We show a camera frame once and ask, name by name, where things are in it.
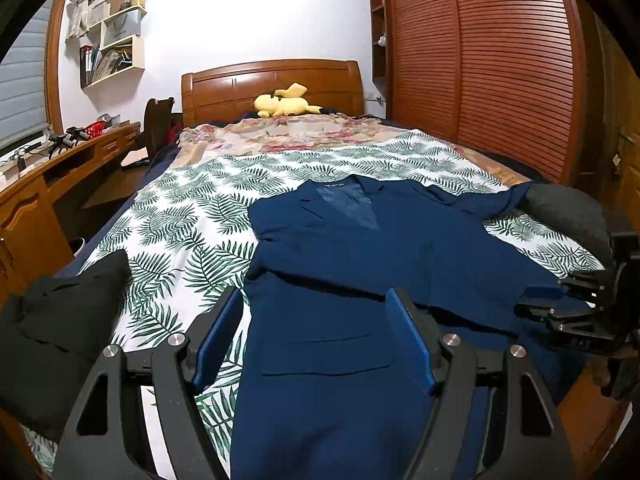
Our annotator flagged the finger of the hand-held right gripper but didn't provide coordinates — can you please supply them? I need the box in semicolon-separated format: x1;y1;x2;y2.
515;301;612;357
524;270;618;307

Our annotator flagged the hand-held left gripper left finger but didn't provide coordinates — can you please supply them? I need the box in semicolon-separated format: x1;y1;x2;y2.
52;287;246;480

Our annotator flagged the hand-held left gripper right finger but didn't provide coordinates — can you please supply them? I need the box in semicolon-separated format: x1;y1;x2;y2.
385;287;573;480

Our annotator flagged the navy blue suit jacket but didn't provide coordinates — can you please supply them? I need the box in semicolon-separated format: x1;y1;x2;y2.
230;176;576;480

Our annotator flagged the dark grey garment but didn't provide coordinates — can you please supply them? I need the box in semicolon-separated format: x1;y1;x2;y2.
520;183;618;273

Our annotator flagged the leaf print bedsheet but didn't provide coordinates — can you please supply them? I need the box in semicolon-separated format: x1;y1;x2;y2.
37;130;608;480

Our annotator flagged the black garment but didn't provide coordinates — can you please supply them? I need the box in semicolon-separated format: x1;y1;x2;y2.
0;249;133;443

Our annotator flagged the wooden door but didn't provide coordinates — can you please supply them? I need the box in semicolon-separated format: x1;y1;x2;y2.
585;10;640;201

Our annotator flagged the floral blanket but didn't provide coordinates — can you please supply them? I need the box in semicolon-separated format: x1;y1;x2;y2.
177;112;531;183

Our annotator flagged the dark wooden chair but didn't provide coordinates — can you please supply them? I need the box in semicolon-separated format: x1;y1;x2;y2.
120;97;176;171

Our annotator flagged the wooden desk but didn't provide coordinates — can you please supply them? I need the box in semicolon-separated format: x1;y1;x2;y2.
0;122;141;281

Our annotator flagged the yellow plush toy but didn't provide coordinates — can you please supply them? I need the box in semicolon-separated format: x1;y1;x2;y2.
253;82;323;119

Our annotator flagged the wooden headboard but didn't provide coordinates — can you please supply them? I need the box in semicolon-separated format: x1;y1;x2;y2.
181;59;365;128

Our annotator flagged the wooden slatted wardrobe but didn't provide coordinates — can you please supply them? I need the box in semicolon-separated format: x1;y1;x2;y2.
369;0;588;186

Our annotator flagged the black device on desk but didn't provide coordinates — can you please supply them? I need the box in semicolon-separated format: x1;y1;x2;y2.
47;127;86;155

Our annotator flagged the grey window blind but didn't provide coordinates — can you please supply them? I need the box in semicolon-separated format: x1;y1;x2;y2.
0;0;56;148

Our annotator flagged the white cloth bundle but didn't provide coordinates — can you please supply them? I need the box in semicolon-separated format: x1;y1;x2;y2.
66;0;117;41

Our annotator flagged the white wall shelf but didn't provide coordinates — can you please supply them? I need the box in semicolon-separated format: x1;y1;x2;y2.
79;0;147;90

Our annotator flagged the wooden window frame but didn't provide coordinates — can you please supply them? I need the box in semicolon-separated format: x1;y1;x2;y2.
45;0;73;131

